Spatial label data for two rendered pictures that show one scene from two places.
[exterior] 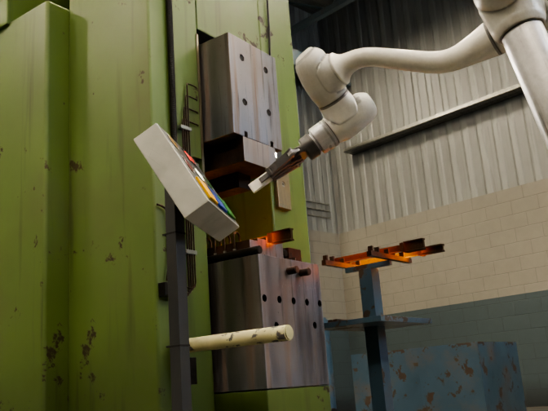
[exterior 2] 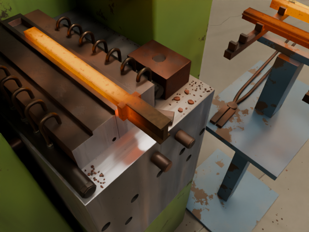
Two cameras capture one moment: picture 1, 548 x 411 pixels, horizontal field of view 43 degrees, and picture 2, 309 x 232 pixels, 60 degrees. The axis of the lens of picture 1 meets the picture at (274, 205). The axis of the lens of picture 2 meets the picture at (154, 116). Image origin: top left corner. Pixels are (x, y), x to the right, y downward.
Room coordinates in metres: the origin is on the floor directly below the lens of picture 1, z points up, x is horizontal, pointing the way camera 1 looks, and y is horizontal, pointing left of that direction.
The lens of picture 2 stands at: (2.19, -0.07, 1.36)
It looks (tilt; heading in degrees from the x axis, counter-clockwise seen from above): 50 degrees down; 8
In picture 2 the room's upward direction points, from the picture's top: straight up
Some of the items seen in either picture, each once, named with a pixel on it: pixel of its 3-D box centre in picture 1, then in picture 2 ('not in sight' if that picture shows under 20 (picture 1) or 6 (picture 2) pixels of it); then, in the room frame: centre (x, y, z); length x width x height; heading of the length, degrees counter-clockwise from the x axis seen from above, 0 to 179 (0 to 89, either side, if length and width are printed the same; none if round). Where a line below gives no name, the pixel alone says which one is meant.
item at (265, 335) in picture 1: (230, 340); not in sight; (2.16, 0.16, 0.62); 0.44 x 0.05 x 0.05; 55
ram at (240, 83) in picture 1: (221, 111); not in sight; (2.64, 0.18, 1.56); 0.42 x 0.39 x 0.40; 55
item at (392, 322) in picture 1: (373, 324); (266, 110); (2.81, -0.36, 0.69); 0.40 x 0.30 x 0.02; 142
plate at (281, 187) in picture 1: (282, 189); not in sight; (2.82, -0.04, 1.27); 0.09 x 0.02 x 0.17; 145
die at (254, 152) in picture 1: (217, 167); not in sight; (2.61, 0.21, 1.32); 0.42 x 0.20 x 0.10; 55
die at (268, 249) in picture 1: (222, 258); (54, 73); (2.61, 0.21, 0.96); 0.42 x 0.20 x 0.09; 55
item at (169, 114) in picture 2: not in sight; (163, 116); (2.55, -0.04, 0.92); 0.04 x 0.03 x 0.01; 86
